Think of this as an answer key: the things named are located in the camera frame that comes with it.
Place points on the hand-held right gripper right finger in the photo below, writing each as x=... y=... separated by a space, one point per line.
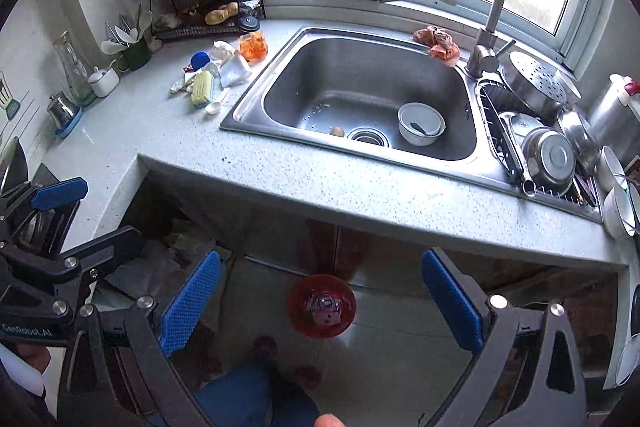
x=452 y=302

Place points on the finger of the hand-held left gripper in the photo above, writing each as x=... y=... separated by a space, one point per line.
x=110 y=247
x=60 y=194

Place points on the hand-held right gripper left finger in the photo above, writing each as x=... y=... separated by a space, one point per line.
x=190 y=302

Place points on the red bucket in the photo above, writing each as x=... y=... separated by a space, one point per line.
x=300 y=327

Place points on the corn cob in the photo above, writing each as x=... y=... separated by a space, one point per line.
x=202 y=89

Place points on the blue bottle cap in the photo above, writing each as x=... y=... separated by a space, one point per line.
x=200 y=60

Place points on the white textured wipe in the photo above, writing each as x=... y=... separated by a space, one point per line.
x=235 y=73

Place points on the white tissue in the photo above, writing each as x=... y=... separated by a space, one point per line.
x=223 y=52

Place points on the orange plastic cup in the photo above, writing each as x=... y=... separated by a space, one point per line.
x=252 y=48

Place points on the person's left forearm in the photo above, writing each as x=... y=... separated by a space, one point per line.
x=20 y=379

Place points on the person's left hand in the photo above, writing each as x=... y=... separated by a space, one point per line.
x=31 y=356

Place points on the person's right hand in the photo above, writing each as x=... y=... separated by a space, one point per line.
x=329 y=421

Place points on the crumpled plastic bag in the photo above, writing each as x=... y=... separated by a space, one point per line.
x=150 y=257

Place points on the blue saucer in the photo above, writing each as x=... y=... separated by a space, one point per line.
x=70 y=127

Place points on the person's foot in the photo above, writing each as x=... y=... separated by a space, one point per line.
x=265 y=349
x=307 y=377

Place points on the person's blue jeans leg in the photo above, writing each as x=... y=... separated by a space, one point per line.
x=250 y=399

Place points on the white lidded jar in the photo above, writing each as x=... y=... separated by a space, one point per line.
x=104 y=82

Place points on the glass carafe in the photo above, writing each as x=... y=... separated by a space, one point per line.
x=75 y=72

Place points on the steel bowl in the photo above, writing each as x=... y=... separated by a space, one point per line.
x=580 y=137
x=547 y=159

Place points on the white plastic spoon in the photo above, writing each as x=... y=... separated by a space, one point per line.
x=214 y=108

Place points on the bunch of kitchen utensils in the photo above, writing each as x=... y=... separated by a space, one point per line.
x=127 y=32

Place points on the small metal spoon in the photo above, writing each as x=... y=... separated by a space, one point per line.
x=420 y=128

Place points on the white enamel bowl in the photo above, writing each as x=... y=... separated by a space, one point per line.
x=610 y=167
x=617 y=213

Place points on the sink dish rack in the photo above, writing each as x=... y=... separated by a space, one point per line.
x=492 y=107

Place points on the brown eggshell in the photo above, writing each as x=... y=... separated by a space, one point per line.
x=337 y=131

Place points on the steel colander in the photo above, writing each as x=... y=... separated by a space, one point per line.
x=535 y=79

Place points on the tan ginger root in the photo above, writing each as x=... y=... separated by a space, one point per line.
x=220 y=14

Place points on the steel faucet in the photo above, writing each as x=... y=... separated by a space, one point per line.
x=481 y=59

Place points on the steel kettle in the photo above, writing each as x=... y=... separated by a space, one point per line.
x=615 y=114

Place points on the steel sink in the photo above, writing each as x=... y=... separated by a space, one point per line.
x=350 y=72

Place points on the black round sink plug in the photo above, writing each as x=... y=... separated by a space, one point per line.
x=249 y=25

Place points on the orange mesh scrubber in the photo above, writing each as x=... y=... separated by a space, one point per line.
x=437 y=43

